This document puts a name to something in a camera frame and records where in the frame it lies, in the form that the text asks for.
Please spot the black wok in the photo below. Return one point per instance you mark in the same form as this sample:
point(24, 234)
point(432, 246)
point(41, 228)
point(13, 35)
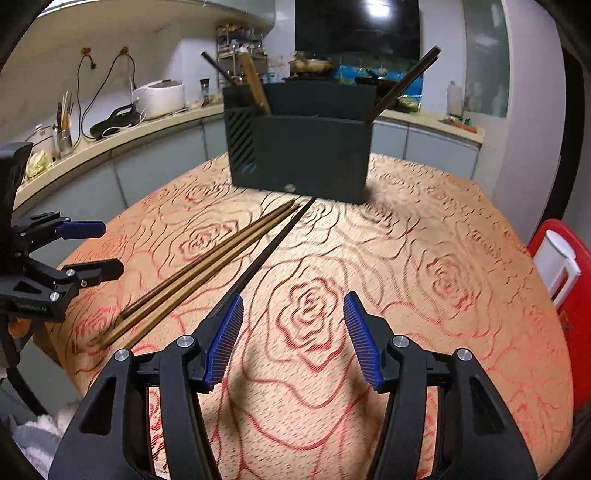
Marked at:
point(369, 80)

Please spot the black range hood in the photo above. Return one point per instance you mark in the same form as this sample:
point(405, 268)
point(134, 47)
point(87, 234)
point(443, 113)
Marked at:
point(341, 27)

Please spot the red plastic chair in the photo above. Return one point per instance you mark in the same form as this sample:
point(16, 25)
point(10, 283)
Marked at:
point(579, 295)

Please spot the dark brown chopstick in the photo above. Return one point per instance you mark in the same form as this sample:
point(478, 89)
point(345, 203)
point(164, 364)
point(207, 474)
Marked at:
point(217, 68)
point(272, 247)
point(408, 84)
point(233, 79)

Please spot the white kettle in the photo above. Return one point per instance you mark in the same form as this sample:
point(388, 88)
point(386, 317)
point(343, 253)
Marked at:
point(554, 258)

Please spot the napa cabbage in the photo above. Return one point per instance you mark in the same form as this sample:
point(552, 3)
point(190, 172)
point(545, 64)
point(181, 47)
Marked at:
point(38, 165)

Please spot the orange and green object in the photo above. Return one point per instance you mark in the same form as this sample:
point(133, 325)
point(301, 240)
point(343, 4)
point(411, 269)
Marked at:
point(461, 123)

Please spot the grey fuzzy clothing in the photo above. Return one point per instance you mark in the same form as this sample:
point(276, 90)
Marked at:
point(37, 434)

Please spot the grey lower cabinets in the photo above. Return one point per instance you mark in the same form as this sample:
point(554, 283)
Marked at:
point(161, 161)

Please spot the light bamboo chopstick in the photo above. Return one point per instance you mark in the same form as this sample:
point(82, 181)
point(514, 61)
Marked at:
point(249, 78)
point(261, 99)

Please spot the grey cabinets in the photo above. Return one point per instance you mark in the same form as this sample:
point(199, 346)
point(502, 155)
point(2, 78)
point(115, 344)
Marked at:
point(161, 161)
point(184, 11)

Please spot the frosted glass panel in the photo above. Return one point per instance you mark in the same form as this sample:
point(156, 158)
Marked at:
point(485, 60)

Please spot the metal cup with utensils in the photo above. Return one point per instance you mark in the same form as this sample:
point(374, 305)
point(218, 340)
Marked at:
point(64, 141)

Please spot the metal spice rack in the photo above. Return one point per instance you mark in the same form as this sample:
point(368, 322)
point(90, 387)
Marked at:
point(231, 46)

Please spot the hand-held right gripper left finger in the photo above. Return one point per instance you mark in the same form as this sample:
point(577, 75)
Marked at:
point(226, 341)

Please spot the black countertop appliance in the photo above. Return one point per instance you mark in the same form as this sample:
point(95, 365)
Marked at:
point(113, 122)

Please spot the black pepper grinder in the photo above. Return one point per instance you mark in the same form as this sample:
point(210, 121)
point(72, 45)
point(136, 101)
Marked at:
point(205, 87)

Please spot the blue backsplash picture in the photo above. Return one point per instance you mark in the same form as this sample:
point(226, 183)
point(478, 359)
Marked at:
point(351, 71)

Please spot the rose patterned tablecloth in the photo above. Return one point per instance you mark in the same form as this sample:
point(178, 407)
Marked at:
point(415, 230)

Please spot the white rice cooker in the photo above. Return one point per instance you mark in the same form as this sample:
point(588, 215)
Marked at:
point(159, 99)

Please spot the grey upper cabinets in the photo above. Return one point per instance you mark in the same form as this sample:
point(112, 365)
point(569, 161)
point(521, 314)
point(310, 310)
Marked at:
point(184, 11)

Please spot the beige kitchen countertop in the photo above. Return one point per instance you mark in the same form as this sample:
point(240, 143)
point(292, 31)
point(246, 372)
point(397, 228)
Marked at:
point(138, 134)

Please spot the clay pot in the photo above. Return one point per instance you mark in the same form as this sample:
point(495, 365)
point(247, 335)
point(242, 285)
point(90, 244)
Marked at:
point(314, 67)

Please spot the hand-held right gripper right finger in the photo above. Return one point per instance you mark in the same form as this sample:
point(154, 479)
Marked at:
point(362, 341)

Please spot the stainless steel pot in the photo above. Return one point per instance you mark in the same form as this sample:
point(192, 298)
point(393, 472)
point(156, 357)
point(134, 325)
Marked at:
point(40, 141)

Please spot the white plastic bottle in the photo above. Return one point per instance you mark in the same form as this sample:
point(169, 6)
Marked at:
point(455, 99)

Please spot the dark grey utensil holder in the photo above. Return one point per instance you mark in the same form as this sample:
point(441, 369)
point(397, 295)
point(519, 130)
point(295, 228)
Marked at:
point(304, 147)

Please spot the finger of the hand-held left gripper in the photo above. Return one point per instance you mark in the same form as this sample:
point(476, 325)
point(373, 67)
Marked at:
point(97, 271)
point(83, 229)

